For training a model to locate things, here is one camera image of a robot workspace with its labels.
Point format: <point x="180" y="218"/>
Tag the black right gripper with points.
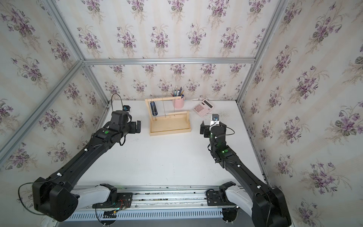
<point x="206" y="128"/>

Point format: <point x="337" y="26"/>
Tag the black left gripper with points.
<point x="134" y="129"/>

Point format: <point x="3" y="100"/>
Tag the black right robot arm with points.
<point x="266" y="206"/>

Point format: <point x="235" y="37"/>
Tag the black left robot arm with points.
<point x="56" y="196"/>

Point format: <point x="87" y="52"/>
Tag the wooden jewelry display stand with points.
<point x="171" y="123"/>

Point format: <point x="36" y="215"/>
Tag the pink calculator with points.
<point x="203" y="108"/>

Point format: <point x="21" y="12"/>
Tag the blue black stapler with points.
<point x="153" y="108"/>

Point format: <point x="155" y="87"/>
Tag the pink pen holder cup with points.
<point x="179" y="103"/>

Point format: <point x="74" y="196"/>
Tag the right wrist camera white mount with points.
<point x="215" y="120"/>

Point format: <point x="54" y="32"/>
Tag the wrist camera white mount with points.
<point x="215" y="120"/>
<point x="126" y="108"/>

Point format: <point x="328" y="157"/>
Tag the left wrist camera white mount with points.
<point x="126" y="108"/>

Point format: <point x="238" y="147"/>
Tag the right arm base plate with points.
<point x="216" y="198"/>

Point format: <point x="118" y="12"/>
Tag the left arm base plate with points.
<point x="122" y="200"/>

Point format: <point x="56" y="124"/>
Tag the aluminium mounting rail frame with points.
<point x="159" y="203"/>

